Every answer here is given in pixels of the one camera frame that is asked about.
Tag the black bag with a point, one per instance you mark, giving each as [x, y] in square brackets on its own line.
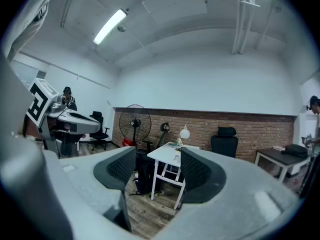
[295, 150]

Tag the dark-top side table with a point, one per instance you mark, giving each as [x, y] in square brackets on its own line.
[280, 156]

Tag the large black floor fan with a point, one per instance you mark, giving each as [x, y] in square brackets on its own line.
[135, 122]

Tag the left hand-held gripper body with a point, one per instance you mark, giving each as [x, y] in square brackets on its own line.
[37, 104]

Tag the round smoke detector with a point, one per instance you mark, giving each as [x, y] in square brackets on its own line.
[121, 28]

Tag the flat box on side table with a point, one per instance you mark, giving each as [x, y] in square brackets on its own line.
[278, 148]

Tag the black backpack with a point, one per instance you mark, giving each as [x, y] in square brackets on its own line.
[146, 179]

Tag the black armrest office chair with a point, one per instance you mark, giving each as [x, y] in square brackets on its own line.
[98, 131]

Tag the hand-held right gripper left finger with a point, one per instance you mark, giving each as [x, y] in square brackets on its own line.
[112, 169]

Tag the red box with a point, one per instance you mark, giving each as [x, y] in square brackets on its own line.
[128, 142]

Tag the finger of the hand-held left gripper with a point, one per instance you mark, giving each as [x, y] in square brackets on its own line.
[85, 126]

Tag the blue notebook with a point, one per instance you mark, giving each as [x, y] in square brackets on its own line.
[173, 144]

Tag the black mesh office chair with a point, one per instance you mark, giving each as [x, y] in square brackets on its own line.
[163, 136]

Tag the person's light shirt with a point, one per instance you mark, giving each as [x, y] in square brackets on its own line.
[27, 21]

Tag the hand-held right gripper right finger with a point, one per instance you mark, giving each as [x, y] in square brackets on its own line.
[200, 174]

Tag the gold lamp with globe shade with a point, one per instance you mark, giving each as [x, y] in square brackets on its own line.
[184, 133]

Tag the black high-back office chair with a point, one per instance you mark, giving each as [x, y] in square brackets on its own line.
[224, 144]

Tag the ceiling tube light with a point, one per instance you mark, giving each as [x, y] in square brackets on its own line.
[110, 26]

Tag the white ceiling pipes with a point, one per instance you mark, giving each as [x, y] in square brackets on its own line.
[241, 21]

